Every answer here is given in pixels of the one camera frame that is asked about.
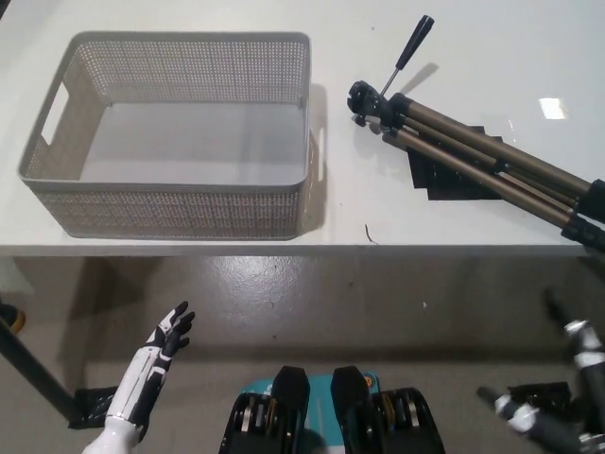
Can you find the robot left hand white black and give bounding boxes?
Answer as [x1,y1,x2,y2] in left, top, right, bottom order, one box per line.
[106,301,197,428]

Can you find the robot right hand white black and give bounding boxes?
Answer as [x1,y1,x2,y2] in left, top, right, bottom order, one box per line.
[475,288,605,454]

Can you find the bronze black camera tripod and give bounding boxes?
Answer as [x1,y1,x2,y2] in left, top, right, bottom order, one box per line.
[347,14,605,260]

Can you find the grey perforated rectangular basket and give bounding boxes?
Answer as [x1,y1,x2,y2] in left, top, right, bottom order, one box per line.
[17,31,327,241]

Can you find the robot body black teal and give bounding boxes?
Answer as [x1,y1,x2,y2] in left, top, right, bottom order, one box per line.
[217,364,448,454]

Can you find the black tape patch on desk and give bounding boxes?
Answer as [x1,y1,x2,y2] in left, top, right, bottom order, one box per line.
[406,124,562,203]

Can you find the black table leg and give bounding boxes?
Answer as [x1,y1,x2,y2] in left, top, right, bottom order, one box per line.
[0,315,80,421]

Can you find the black orange shoe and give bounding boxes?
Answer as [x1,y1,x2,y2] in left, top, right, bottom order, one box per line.
[0,302,25,335]

